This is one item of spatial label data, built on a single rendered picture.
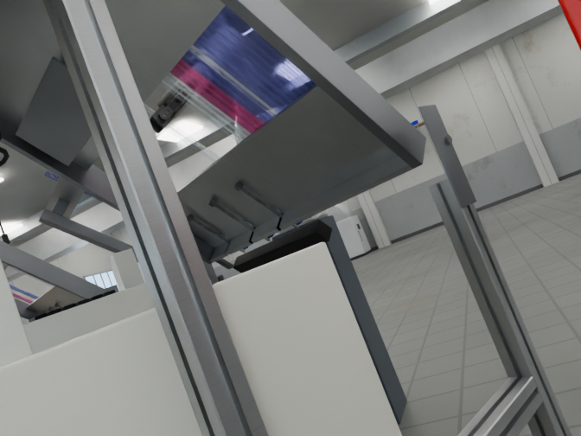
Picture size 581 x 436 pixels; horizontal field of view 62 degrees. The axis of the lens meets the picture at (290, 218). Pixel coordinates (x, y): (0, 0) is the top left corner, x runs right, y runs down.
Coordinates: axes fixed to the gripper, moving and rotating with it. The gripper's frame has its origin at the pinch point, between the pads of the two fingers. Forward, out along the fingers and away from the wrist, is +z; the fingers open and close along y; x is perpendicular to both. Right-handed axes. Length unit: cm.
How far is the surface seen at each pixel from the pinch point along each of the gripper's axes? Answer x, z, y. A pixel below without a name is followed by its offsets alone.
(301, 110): 15.4, -0.6, 26.7
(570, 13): 20, 12, 68
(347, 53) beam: 138, -622, -346
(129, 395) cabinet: 13, 53, 38
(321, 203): 32.9, -0.6, 13.9
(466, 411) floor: 119, -5, -11
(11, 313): 2, 53, 37
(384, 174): 33.0, -0.3, 30.5
